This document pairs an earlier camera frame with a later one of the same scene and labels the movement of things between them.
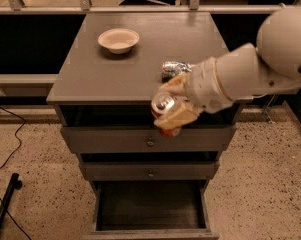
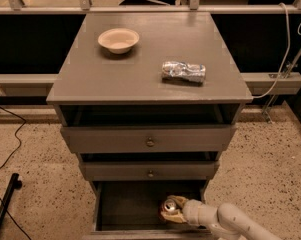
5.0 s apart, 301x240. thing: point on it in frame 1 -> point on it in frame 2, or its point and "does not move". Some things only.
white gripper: (204, 84) -> (191, 210)
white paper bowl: (119, 40) does not move
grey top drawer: (147, 138) does not move
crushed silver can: (171, 69) does not move
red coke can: (162, 105) -> (169, 205)
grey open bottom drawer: (150, 210) does not move
